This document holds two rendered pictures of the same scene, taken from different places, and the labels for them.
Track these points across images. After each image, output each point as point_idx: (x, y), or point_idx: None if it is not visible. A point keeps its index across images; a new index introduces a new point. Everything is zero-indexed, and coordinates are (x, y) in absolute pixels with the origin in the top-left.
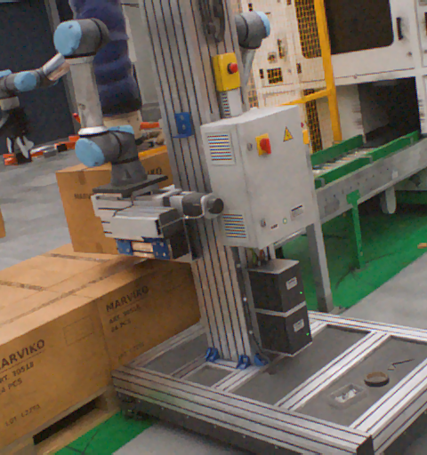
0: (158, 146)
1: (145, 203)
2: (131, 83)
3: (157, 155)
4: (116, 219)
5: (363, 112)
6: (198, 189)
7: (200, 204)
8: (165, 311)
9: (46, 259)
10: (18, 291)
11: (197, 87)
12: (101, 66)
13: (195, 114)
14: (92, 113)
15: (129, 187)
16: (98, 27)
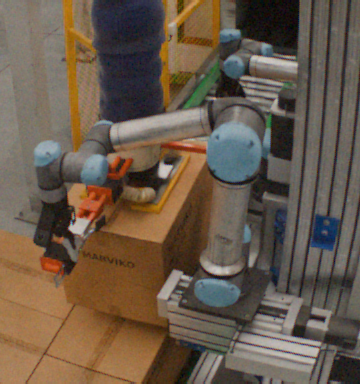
0: (178, 165)
1: (267, 328)
2: (162, 95)
3: (191, 189)
4: (240, 358)
5: (236, 2)
6: (316, 292)
7: (355, 341)
8: (176, 351)
9: None
10: (8, 352)
11: None
12: (133, 79)
13: (349, 224)
14: (238, 247)
15: (248, 312)
16: (264, 124)
